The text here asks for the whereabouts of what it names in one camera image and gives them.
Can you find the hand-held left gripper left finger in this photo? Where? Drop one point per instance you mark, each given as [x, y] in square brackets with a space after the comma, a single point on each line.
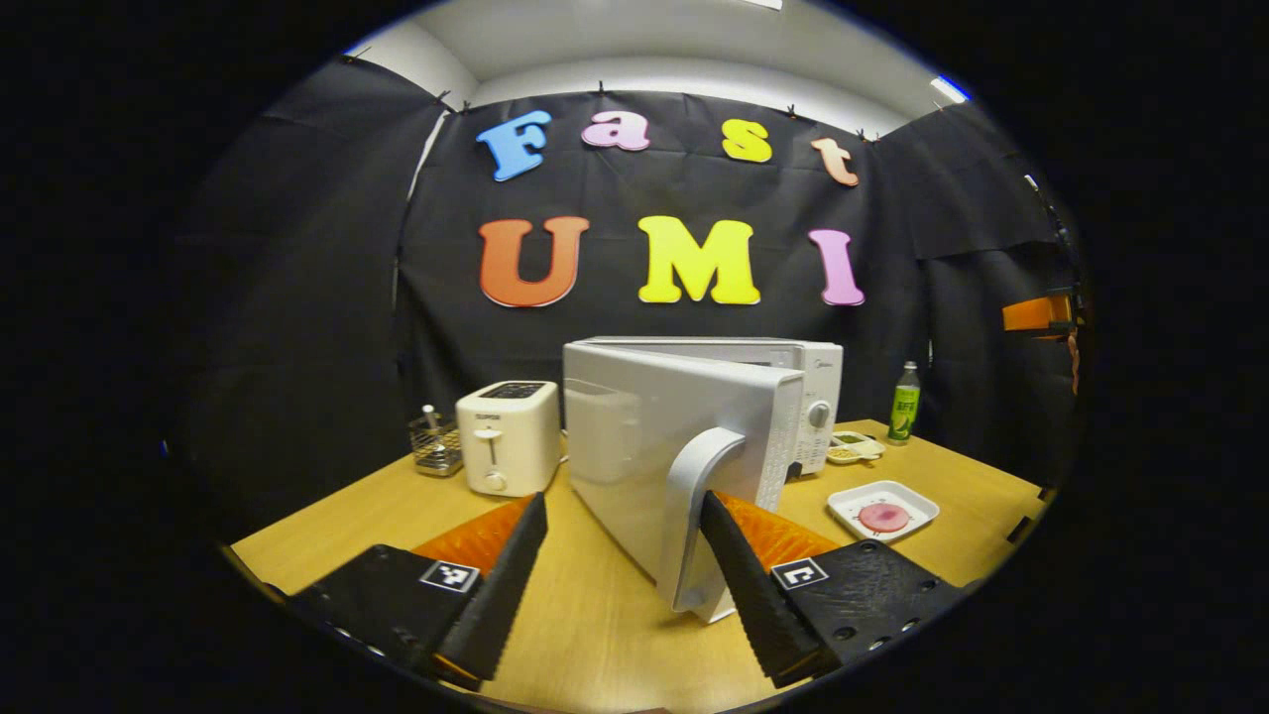
[501, 595]

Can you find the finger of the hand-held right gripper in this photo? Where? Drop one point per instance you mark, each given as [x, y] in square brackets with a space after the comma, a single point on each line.
[1031, 315]

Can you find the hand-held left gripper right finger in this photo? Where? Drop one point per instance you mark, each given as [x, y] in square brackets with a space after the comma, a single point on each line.
[753, 595]

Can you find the white rectangular plate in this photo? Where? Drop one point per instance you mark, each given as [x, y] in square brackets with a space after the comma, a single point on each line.
[848, 506]

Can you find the white microwave oven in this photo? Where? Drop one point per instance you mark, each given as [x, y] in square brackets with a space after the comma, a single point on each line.
[644, 436]

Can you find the green tea bottle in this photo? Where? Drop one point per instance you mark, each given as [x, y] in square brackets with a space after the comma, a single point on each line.
[903, 407]

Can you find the cream white toaster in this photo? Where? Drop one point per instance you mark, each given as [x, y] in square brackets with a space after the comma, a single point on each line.
[506, 436]

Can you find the white compartment dish with grains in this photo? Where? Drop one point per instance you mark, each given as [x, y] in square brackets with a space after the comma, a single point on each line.
[853, 451]

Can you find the small white utensil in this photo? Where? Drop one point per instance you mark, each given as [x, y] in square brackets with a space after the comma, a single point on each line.
[431, 416]

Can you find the small ceiling light panel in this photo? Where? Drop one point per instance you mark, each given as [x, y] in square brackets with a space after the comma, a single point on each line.
[949, 89]

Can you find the black backdrop cloth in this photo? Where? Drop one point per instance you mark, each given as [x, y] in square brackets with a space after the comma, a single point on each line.
[297, 297]

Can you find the long ceiling light panel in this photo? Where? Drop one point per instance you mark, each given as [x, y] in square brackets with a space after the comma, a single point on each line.
[761, 4]

